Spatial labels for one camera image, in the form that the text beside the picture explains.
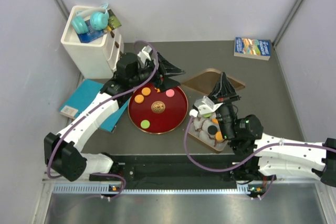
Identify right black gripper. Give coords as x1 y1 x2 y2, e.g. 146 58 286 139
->
207 72 242 140

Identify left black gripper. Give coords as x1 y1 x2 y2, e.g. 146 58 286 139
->
129 52 185 92

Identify beige tin lid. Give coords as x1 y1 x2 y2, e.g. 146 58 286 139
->
180 68 246 94

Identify black round cookie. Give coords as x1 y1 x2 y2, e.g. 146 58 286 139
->
207 125 218 135

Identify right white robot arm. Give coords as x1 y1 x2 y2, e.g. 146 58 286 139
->
208 72 335 187

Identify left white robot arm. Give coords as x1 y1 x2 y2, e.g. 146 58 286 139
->
44 49 185 182

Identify pink paper cookie cup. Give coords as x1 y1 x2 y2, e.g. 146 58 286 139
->
165 89 175 98

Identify round red lacquer plate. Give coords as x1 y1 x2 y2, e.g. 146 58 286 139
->
128 83 188 134

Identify tin box with paper cups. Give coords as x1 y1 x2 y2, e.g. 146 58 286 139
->
188 113 227 153

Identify colourful paperback book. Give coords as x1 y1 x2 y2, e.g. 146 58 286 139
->
234 37 271 61

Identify green round cookie bottom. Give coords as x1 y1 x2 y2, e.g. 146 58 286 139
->
140 120 150 129

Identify white drawer cabinet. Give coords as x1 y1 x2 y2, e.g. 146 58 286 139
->
61 5 124 79

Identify green picture card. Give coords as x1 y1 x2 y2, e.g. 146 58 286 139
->
106 9 122 31

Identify blue notebook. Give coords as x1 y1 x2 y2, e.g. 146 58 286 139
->
59 79 130 132

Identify teal headphones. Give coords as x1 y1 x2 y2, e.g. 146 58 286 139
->
71 4 109 34

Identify blue book on cabinet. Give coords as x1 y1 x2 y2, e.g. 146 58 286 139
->
77 25 106 43

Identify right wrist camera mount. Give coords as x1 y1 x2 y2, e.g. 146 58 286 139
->
189 96 224 118

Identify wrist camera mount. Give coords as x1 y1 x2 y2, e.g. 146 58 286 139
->
189 96 224 118
137 46 152 65

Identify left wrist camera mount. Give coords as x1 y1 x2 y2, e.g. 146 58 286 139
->
137 46 152 65

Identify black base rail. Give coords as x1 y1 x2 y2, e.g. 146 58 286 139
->
89 155 274 183

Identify grey slotted cable duct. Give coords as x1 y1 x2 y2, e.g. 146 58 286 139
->
53 184 266 195

